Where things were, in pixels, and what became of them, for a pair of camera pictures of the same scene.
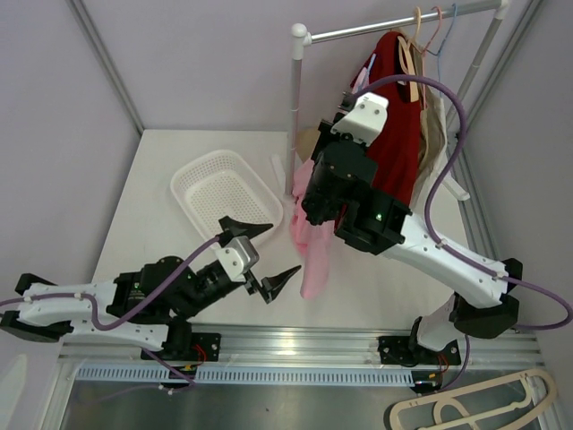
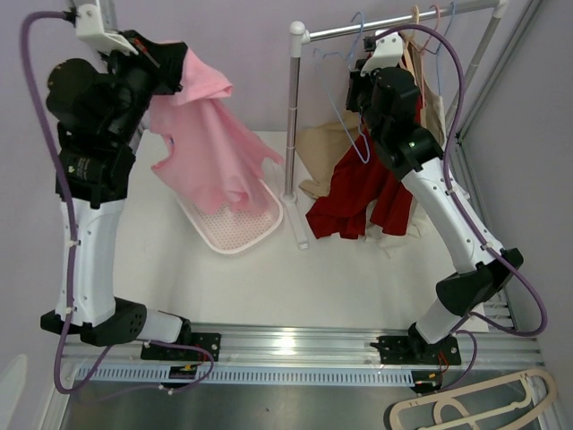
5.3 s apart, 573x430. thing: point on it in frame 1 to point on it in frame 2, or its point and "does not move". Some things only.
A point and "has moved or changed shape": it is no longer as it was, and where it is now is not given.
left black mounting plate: x=205 y=348 does not move
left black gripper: x=272 y=285 to x=163 y=62
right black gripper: x=326 y=137 to x=356 y=81
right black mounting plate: x=397 y=350 does not move
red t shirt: x=397 y=154 has moved or changed shape
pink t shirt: x=314 y=245 to x=216 y=161
